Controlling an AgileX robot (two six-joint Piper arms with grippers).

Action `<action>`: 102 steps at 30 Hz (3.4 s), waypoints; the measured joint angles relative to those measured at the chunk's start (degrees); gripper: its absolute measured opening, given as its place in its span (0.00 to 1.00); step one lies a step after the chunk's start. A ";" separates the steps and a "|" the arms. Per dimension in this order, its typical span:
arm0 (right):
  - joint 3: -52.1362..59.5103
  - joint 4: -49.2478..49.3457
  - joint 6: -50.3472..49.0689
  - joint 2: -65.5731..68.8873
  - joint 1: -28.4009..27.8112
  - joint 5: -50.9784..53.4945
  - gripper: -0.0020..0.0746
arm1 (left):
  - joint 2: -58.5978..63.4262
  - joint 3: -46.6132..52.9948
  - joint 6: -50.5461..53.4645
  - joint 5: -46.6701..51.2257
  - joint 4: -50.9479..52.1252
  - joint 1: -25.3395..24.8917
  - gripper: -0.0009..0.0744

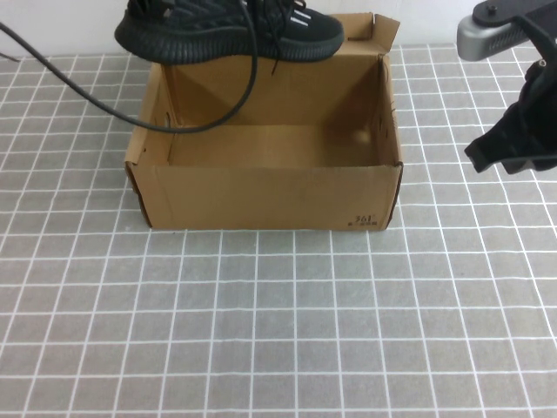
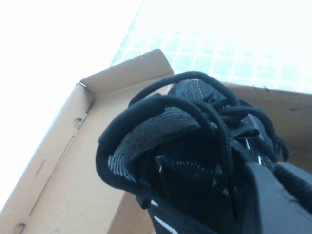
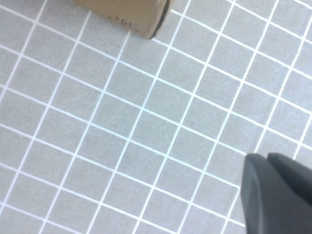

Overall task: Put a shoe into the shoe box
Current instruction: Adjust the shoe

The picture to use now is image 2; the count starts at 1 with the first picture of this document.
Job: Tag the black knit sneaker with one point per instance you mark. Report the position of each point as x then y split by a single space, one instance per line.
151 126

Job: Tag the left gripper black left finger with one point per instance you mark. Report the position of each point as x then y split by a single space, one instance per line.
273 214

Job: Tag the brown cardboard shoe box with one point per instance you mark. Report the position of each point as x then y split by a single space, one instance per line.
61 170

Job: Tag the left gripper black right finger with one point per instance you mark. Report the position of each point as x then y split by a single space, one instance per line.
299 185

